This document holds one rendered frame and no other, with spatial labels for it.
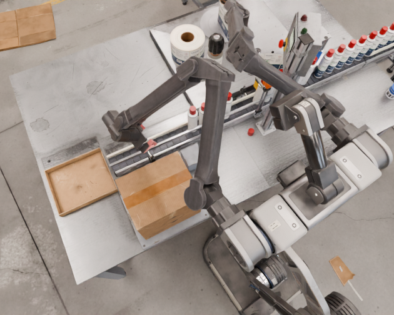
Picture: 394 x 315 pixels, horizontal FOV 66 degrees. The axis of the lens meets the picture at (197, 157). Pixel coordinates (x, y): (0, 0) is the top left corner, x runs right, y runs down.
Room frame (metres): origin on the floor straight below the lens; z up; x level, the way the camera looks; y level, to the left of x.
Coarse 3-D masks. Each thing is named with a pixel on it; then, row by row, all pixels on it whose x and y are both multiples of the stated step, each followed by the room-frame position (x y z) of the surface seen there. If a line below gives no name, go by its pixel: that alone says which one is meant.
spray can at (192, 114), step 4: (192, 108) 0.81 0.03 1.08; (188, 112) 0.81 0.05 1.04; (192, 112) 0.79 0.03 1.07; (196, 112) 0.81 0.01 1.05; (188, 116) 0.79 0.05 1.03; (192, 116) 0.79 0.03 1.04; (196, 116) 0.79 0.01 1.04; (188, 120) 0.79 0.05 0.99; (192, 120) 0.78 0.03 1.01; (196, 120) 0.79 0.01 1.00; (188, 124) 0.79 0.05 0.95; (192, 124) 0.78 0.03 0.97; (196, 124) 0.79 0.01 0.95; (188, 128) 0.79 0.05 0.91
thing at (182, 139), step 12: (360, 60) 1.34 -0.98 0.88; (312, 72) 1.23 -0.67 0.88; (324, 72) 1.23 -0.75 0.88; (336, 72) 1.24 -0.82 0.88; (252, 108) 0.96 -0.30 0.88; (228, 120) 0.87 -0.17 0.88; (180, 132) 0.78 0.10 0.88; (192, 132) 0.78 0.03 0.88; (168, 144) 0.70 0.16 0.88; (120, 156) 0.62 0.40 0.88; (144, 156) 0.63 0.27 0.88; (120, 168) 0.56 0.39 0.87
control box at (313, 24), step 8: (296, 16) 1.02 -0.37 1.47; (312, 16) 1.01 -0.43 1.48; (320, 16) 1.01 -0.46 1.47; (296, 24) 0.97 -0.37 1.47; (304, 24) 0.97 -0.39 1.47; (312, 24) 0.97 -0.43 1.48; (320, 24) 0.97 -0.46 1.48; (288, 32) 1.03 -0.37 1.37; (296, 32) 0.93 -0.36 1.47; (312, 32) 0.93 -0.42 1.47; (320, 32) 0.93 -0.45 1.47; (288, 40) 0.98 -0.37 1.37; (320, 40) 0.89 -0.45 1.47; (312, 48) 0.87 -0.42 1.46; (312, 56) 0.87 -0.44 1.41; (304, 64) 0.87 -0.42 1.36; (304, 72) 0.87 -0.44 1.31
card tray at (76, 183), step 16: (80, 160) 0.61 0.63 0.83; (96, 160) 0.61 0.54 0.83; (48, 176) 0.51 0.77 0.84; (64, 176) 0.51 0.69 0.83; (80, 176) 0.52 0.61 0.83; (96, 176) 0.52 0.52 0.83; (64, 192) 0.43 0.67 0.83; (80, 192) 0.43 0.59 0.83; (96, 192) 0.43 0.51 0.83; (112, 192) 0.43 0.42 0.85; (64, 208) 0.34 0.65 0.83; (80, 208) 0.35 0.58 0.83
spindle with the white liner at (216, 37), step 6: (210, 36) 1.19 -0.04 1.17; (216, 36) 1.18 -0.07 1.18; (222, 36) 1.19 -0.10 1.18; (210, 42) 1.16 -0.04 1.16; (216, 42) 1.15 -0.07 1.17; (222, 42) 1.16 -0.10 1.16; (210, 48) 1.16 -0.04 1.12; (216, 48) 1.14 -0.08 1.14; (222, 48) 1.17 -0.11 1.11; (210, 54) 1.16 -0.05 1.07; (216, 54) 1.15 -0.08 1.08; (222, 54) 1.17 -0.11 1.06; (216, 60) 1.14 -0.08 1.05
